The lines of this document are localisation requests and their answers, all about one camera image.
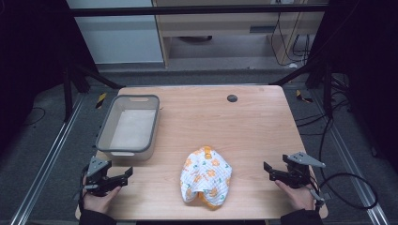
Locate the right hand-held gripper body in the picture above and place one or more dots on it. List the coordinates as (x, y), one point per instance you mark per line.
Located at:
(297, 175)

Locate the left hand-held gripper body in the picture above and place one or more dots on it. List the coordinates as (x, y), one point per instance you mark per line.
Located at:
(97, 179)

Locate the grey plastic bin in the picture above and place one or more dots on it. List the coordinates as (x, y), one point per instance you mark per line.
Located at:
(133, 129)

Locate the white orange patterned baby cloth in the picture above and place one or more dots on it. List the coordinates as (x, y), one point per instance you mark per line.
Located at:
(205, 178)

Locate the person's right hand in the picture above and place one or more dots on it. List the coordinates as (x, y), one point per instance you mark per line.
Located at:
(297, 197)

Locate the person's left hand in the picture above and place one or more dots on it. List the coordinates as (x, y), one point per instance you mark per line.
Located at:
(99, 201)

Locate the yellow black tape strip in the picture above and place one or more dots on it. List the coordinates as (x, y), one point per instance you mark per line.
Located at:
(100, 100)
(303, 97)

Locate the black metal stand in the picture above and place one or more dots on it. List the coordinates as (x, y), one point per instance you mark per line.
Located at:
(327, 90)
(68, 93)

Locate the white cabinet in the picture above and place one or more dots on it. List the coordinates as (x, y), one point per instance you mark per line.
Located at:
(115, 40)

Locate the black curtain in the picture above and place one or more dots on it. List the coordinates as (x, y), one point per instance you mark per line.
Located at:
(28, 62)
(369, 62)

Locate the light wooden desk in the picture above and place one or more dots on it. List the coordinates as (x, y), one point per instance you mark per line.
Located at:
(219, 26)

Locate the black horizontal bar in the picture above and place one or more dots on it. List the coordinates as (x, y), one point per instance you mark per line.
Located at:
(187, 10)

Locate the aluminium floor rail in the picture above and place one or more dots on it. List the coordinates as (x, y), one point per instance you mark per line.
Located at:
(353, 168)
(47, 156)

